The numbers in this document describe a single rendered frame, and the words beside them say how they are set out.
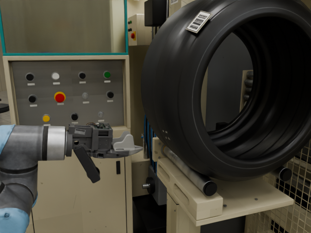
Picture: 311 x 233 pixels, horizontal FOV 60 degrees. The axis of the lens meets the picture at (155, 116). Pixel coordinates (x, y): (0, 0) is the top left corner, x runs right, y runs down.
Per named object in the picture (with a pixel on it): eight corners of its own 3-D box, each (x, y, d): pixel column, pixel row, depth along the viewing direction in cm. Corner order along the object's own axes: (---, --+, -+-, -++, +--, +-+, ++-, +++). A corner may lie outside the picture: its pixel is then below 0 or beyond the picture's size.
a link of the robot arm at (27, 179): (-9, 222, 64) (-10, 174, 61) (2, 197, 75) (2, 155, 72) (34, 219, 67) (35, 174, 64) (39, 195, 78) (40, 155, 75)
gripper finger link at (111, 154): (130, 152, 73) (97, 152, 70) (129, 158, 74) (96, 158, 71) (126, 147, 78) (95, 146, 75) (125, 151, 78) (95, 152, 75)
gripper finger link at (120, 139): (144, 132, 78) (112, 132, 75) (141, 152, 79) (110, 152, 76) (141, 130, 81) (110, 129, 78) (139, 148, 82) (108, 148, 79)
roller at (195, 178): (169, 141, 110) (174, 149, 112) (160, 148, 109) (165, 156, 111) (213, 179, 78) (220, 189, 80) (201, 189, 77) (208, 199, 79)
